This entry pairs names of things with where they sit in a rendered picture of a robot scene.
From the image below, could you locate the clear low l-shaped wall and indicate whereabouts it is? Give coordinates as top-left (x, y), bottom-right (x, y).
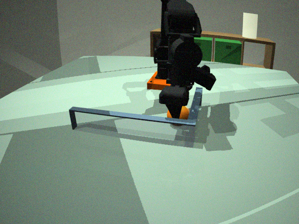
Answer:
top-left (70, 96), bottom-right (202, 148)

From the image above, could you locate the blue-grey l-shaped wall top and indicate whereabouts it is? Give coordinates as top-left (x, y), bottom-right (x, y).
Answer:
top-left (69, 87), bottom-right (203, 126)

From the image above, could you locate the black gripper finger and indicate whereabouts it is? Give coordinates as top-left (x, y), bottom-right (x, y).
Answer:
top-left (165, 104), bottom-right (182, 119)
top-left (186, 85), bottom-right (193, 91)

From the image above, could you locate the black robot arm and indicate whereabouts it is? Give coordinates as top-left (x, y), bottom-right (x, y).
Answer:
top-left (154, 0), bottom-right (216, 91)

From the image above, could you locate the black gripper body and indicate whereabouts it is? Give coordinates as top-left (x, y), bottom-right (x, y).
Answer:
top-left (159, 58), bottom-right (192, 106)

